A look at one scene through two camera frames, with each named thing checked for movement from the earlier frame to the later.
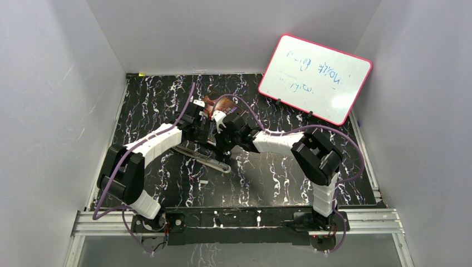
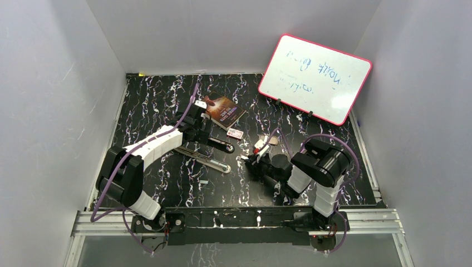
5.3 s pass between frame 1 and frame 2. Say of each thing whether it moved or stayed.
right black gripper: moved
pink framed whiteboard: stayed
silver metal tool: stayed
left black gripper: stayed
